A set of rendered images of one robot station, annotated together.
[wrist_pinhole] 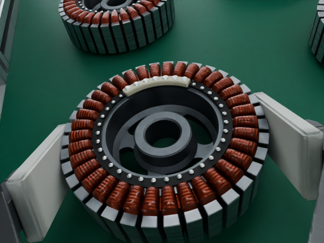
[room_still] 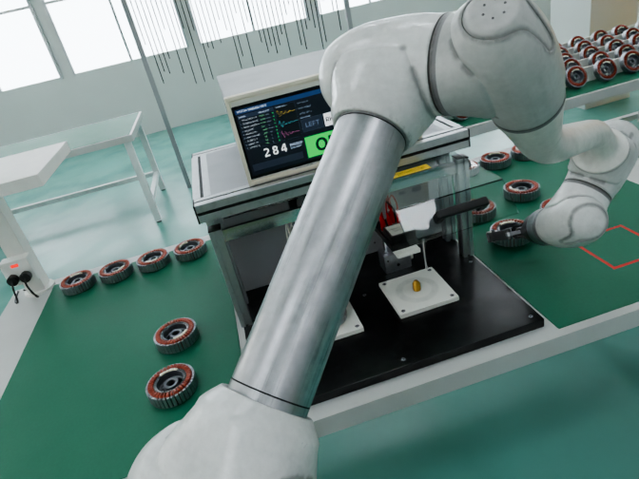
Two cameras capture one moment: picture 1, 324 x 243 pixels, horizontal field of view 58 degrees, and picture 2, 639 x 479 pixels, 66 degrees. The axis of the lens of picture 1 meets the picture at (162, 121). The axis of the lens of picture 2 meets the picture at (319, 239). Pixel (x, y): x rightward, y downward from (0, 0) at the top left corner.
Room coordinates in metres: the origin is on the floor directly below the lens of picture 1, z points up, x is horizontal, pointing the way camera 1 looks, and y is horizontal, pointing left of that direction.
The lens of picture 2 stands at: (-1.04, 0.57, 1.51)
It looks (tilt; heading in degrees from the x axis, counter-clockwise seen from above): 28 degrees down; 358
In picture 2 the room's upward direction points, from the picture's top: 13 degrees counter-clockwise
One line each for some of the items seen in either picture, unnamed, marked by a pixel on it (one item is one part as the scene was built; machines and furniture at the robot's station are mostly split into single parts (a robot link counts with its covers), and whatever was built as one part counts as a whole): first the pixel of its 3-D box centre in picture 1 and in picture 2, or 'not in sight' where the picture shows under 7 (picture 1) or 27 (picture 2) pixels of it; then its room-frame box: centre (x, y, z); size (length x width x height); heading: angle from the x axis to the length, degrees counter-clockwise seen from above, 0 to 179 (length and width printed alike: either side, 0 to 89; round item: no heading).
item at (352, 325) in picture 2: not in sight; (325, 320); (-0.08, 0.57, 0.78); 0.15 x 0.15 x 0.01; 5
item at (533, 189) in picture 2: not in sight; (521, 190); (0.34, -0.16, 0.77); 0.11 x 0.11 x 0.04
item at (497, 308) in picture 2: not in sight; (371, 307); (-0.05, 0.45, 0.76); 0.64 x 0.47 x 0.02; 95
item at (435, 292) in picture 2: not in sight; (416, 291); (-0.05, 0.33, 0.78); 0.15 x 0.15 x 0.01; 5
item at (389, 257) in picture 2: not in sight; (395, 258); (0.09, 0.34, 0.80); 0.07 x 0.05 x 0.06; 95
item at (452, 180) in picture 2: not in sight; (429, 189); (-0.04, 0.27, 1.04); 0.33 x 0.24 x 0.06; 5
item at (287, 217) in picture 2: not in sight; (342, 201); (0.04, 0.46, 1.03); 0.62 x 0.01 x 0.03; 95
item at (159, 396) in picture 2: not in sight; (172, 385); (-0.16, 0.94, 0.77); 0.11 x 0.11 x 0.04
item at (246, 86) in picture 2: not in sight; (311, 104); (0.26, 0.47, 1.22); 0.44 x 0.39 x 0.20; 95
